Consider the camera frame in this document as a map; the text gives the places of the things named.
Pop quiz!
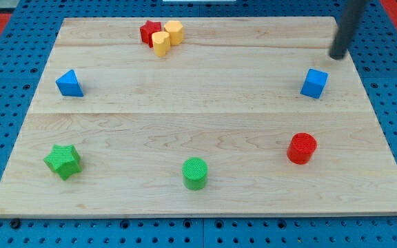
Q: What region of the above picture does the light wooden board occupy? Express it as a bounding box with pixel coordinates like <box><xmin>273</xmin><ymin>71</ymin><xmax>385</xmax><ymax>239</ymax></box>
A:
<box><xmin>0</xmin><ymin>17</ymin><xmax>397</xmax><ymax>219</ymax></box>

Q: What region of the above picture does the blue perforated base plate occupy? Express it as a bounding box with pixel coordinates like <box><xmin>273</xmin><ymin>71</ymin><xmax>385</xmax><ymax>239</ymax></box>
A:
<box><xmin>0</xmin><ymin>0</ymin><xmax>397</xmax><ymax>247</ymax></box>

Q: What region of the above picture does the green star block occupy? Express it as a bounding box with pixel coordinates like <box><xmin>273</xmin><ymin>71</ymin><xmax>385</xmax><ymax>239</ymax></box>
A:
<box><xmin>43</xmin><ymin>145</ymin><xmax>82</xmax><ymax>180</ymax></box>

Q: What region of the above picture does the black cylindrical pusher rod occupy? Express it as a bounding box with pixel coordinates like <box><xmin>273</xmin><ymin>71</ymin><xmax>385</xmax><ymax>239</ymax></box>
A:
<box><xmin>329</xmin><ymin>0</ymin><xmax>368</xmax><ymax>60</ymax></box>

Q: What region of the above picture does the red cylinder block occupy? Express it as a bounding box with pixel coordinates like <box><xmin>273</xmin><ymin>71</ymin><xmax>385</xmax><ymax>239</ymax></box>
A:
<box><xmin>287</xmin><ymin>132</ymin><xmax>317</xmax><ymax>165</ymax></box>

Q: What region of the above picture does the yellow hexagon block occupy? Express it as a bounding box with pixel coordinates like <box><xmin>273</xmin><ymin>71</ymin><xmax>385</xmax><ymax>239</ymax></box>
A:
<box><xmin>164</xmin><ymin>20</ymin><xmax>184</xmax><ymax>45</ymax></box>

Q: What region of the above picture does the yellow heart block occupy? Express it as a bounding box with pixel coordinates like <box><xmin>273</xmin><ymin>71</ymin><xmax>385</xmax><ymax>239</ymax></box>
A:
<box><xmin>152</xmin><ymin>31</ymin><xmax>171</xmax><ymax>57</ymax></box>

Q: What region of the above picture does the blue triangle block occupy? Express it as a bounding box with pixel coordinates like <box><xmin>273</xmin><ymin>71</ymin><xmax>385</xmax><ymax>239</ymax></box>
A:
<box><xmin>55</xmin><ymin>70</ymin><xmax>84</xmax><ymax>97</ymax></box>

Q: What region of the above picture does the blue cube block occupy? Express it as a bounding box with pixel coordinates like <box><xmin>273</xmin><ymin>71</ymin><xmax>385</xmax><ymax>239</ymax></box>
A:
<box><xmin>300</xmin><ymin>68</ymin><xmax>328</xmax><ymax>99</ymax></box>

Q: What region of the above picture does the red star block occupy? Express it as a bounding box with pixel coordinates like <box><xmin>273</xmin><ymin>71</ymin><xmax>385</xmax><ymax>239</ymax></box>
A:
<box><xmin>139</xmin><ymin>20</ymin><xmax>161</xmax><ymax>48</ymax></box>

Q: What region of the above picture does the green cylinder block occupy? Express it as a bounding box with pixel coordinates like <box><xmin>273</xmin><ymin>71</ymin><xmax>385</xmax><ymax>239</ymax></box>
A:
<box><xmin>182</xmin><ymin>157</ymin><xmax>208</xmax><ymax>190</ymax></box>

